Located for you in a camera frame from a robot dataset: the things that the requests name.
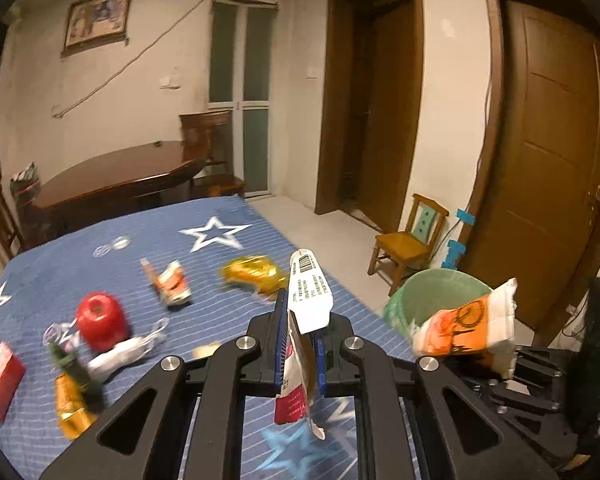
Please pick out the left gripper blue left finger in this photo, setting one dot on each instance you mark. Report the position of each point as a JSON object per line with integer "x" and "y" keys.
{"x": 281, "y": 325}

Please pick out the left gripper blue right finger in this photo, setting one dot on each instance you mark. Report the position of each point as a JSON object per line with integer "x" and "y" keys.
{"x": 320, "y": 356}

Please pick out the red white torn wrapper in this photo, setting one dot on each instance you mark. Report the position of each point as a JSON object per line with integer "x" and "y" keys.
{"x": 310, "y": 302}

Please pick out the yellow plastic wrapper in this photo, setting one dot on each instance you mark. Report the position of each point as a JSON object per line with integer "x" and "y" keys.
{"x": 259, "y": 273}

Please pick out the orange white snack bag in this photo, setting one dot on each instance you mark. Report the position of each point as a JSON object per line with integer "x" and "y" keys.
{"x": 484, "y": 327}

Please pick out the orange white carton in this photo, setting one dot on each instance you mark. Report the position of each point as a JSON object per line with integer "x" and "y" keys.
{"x": 170, "y": 284}

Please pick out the green cloth bundle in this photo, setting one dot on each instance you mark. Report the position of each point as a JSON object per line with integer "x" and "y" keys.
{"x": 69, "y": 363}

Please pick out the gold foil box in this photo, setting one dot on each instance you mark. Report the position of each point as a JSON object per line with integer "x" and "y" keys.
{"x": 73, "y": 416}

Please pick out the green-lined trash bin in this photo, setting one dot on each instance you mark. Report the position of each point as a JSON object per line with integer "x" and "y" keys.
{"x": 425, "y": 293}

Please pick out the small yellow wooden chair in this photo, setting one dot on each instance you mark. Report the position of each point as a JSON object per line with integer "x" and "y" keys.
{"x": 411, "y": 249}

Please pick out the red apple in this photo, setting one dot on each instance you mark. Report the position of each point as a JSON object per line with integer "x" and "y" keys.
{"x": 101, "y": 321}

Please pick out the brown wooden door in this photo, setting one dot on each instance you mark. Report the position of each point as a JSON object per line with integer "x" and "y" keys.
{"x": 536, "y": 199}

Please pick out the blue star-pattern bed sheet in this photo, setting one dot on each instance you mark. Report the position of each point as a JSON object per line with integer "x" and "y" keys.
{"x": 44, "y": 286}

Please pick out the dark wooden round table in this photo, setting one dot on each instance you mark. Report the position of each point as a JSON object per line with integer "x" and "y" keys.
{"x": 120, "y": 176}

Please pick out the long red box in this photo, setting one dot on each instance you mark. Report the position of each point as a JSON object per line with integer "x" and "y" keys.
{"x": 11, "y": 373}

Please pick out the dark wooden side chair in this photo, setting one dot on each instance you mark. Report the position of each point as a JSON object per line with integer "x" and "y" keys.
{"x": 11, "y": 239}

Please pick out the white glass balcony door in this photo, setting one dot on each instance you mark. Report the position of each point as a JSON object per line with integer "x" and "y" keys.
{"x": 239, "y": 84}

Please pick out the brown open doorway frame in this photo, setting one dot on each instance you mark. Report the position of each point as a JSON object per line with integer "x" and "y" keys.
{"x": 374, "y": 62}

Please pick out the framed wall picture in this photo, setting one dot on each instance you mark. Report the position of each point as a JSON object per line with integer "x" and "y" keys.
{"x": 95, "y": 23}

